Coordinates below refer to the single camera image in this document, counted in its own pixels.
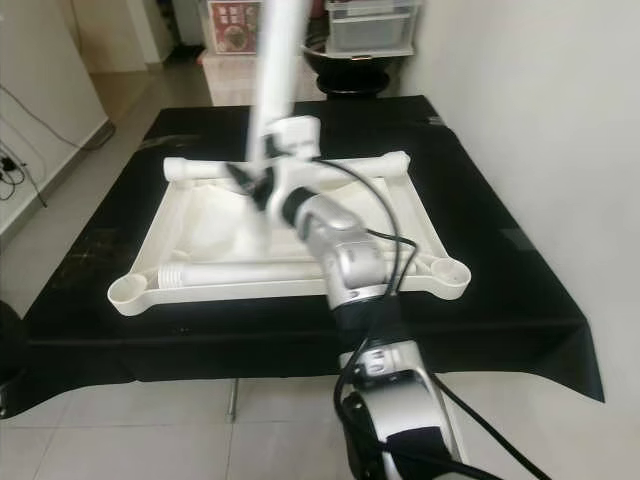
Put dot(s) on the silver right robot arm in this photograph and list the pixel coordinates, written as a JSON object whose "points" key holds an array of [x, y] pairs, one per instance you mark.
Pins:
{"points": [[350, 250]]}

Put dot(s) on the white plastic children table top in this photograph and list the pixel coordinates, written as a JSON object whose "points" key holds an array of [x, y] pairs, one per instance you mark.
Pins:
{"points": [[210, 230]]}

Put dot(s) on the pale low cabinet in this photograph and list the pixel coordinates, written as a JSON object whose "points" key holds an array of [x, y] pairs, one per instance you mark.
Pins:
{"points": [[230, 80]]}

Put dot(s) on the red printed carton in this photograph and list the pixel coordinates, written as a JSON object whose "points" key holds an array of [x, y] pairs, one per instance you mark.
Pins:
{"points": [[235, 28]]}

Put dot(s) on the black round basin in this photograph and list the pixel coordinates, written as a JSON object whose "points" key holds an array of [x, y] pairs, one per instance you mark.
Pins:
{"points": [[360, 75]]}

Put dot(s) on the black tablecloth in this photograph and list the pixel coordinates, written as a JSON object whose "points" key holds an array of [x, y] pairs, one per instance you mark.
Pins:
{"points": [[80, 340]]}

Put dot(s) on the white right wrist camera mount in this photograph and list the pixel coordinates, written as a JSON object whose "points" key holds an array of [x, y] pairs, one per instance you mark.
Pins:
{"points": [[295, 135]]}

